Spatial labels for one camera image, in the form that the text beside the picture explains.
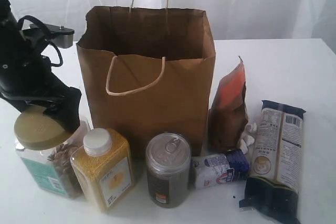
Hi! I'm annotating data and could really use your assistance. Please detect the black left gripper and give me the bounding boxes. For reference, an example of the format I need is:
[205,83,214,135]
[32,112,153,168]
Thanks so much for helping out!
[1,19,81,132]

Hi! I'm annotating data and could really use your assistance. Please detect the clear jar with gold lid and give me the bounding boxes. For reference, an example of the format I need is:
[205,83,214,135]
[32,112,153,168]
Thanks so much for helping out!
[14,106,90,198]

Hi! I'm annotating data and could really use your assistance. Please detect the yellow millet bottle white cap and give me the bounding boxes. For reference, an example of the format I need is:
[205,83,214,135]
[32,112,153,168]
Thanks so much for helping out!
[70,128,134,212]

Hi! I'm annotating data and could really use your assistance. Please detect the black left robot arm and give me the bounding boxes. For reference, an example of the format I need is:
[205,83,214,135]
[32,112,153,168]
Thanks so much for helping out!
[1,0,81,132]

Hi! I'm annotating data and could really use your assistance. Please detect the brown paper bag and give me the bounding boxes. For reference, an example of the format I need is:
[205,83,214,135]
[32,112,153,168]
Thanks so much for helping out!
[77,6,216,158]

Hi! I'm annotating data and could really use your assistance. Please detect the pull-tab can dark grains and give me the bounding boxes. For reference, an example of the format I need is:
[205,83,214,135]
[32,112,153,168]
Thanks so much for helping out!
[145,132,192,208]

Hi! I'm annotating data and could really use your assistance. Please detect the white and blue carton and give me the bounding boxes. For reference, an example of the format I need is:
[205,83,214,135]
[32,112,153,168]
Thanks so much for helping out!
[192,150,249,189]

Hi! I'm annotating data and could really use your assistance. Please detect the brown pouch with orange band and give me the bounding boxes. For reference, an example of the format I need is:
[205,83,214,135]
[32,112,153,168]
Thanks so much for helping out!
[207,60,248,153]

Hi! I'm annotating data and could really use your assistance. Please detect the white lump lower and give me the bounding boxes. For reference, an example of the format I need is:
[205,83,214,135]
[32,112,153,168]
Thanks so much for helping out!
[237,139,248,155]

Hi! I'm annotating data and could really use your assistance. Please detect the long noodle package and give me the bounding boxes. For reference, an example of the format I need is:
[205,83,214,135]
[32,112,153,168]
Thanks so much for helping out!
[239,100,305,223]

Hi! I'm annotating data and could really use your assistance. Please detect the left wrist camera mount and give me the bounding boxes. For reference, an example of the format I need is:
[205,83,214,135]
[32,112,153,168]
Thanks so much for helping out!
[23,24,75,49]

